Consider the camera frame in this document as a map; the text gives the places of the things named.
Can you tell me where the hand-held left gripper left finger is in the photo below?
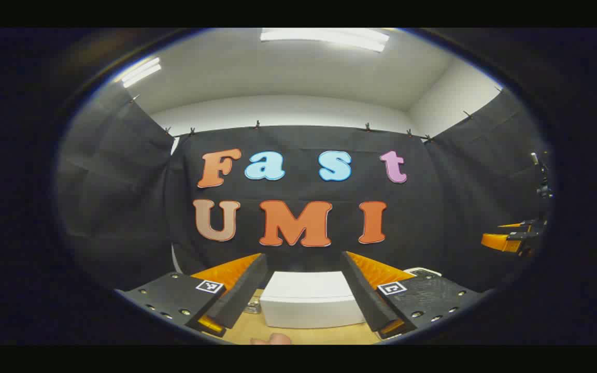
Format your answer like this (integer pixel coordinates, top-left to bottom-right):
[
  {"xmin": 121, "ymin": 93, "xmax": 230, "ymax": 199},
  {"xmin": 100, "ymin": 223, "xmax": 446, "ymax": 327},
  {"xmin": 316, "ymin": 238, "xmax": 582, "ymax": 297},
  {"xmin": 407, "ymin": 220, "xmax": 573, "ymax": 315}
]
[{"xmin": 115, "ymin": 253, "xmax": 269, "ymax": 338}]

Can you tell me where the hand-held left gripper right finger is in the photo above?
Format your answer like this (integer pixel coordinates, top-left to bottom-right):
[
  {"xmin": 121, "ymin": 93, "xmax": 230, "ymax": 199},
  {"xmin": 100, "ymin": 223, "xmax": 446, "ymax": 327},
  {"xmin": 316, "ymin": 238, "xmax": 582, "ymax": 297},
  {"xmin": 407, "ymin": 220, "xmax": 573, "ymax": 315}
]
[{"xmin": 340, "ymin": 251, "xmax": 485, "ymax": 340}]

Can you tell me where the white microwave oven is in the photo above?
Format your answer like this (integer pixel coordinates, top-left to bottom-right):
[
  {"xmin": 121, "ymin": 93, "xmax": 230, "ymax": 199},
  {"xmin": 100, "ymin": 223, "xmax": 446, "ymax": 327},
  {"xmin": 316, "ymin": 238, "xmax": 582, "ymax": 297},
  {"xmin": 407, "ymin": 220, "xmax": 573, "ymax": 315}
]
[{"xmin": 260, "ymin": 270, "xmax": 366, "ymax": 329}]

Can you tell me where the long ceiling light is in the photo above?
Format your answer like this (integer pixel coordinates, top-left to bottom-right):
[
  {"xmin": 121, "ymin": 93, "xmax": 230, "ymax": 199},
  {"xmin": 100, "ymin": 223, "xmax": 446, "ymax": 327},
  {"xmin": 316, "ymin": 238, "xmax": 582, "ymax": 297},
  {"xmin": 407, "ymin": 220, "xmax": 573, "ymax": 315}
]
[
  {"xmin": 260, "ymin": 28, "xmax": 390, "ymax": 53},
  {"xmin": 121, "ymin": 57, "xmax": 162, "ymax": 89}
]

